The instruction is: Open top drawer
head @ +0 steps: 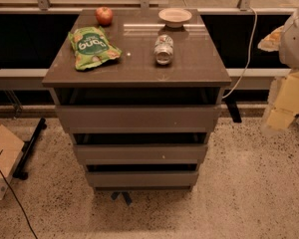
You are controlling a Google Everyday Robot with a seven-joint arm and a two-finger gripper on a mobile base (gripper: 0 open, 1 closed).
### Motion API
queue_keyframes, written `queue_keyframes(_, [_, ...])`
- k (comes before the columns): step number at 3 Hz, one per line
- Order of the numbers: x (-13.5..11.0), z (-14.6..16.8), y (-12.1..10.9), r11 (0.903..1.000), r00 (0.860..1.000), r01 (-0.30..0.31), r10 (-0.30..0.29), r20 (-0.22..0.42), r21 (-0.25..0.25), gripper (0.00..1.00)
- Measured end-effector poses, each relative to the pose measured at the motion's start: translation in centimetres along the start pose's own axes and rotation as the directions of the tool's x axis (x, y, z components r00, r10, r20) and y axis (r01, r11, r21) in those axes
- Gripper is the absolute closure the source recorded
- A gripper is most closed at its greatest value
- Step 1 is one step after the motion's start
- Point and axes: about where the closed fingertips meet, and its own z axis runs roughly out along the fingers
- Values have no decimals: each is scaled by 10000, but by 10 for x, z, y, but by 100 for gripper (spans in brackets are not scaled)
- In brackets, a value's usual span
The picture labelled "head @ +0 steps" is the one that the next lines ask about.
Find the white bowl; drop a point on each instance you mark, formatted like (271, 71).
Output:
(175, 17)

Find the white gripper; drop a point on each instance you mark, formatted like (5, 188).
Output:
(296, 42)

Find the grey bottom drawer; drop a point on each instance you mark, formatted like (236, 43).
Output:
(141, 179)

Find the green chip bag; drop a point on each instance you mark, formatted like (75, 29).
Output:
(92, 48)

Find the grey middle drawer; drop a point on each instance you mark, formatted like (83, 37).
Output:
(140, 154)

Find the cardboard box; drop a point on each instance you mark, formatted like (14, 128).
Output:
(10, 154)

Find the silver soda can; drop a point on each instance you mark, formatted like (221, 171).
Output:
(163, 49)

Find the grey drawer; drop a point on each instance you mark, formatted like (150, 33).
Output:
(141, 179)
(140, 154)
(102, 119)

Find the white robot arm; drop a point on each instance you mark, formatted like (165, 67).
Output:
(289, 46)

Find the grey drawer cabinet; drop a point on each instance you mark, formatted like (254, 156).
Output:
(195, 77)

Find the black stand bar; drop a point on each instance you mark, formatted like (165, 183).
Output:
(27, 150)

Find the grey top drawer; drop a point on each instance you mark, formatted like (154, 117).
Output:
(102, 119)

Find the black bracket leg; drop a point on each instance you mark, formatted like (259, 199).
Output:
(230, 100)

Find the red apple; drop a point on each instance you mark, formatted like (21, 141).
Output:
(104, 16)

